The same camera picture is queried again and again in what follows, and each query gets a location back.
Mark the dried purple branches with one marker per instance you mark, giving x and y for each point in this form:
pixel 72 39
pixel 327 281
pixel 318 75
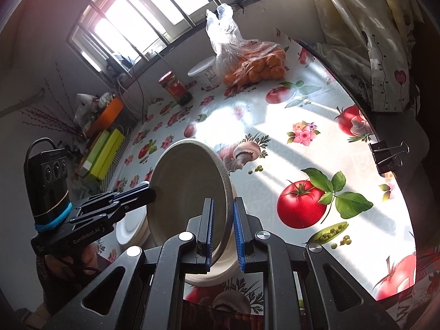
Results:
pixel 51 117

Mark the person's left hand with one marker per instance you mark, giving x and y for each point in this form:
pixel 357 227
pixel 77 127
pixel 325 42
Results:
pixel 87 256

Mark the clear bag of small oranges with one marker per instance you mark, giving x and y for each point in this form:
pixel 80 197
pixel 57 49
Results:
pixel 254 65

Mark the lime green box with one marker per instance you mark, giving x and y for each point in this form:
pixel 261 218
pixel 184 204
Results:
pixel 110 154

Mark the beige paper bowl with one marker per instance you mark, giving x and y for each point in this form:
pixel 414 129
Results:
pixel 185 178
pixel 206 279

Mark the printed vegetable tablecloth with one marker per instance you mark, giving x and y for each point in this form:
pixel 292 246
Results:
pixel 309 137

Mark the window grille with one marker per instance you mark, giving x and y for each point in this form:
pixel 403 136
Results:
pixel 154 10

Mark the black binder clip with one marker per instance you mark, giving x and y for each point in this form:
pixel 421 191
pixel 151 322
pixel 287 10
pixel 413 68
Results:
pixel 386 149
pixel 388 167

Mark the red label sauce jar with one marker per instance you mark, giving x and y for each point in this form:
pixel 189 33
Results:
pixel 175 87

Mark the white and green flat box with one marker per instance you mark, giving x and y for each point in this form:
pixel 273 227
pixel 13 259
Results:
pixel 94 154

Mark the orange box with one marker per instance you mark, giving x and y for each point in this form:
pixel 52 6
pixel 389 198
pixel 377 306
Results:
pixel 106 117

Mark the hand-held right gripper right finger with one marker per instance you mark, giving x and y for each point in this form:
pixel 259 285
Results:
pixel 240 237

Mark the white plastic tub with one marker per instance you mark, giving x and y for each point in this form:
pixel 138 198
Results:
pixel 204 74

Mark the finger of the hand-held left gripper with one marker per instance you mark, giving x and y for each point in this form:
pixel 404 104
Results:
pixel 130 196
pixel 99 218

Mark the patterned curtain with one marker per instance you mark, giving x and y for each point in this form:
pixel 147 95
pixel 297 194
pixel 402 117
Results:
pixel 364 41

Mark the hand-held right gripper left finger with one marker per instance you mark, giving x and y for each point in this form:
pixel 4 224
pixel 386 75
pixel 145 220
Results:
pixel 208 237

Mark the white foam plate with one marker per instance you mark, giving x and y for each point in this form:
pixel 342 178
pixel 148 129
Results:
pixel 129 230
pixel 145 235

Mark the white plastic bag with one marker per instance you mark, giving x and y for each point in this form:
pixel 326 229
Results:
pixel 89 105

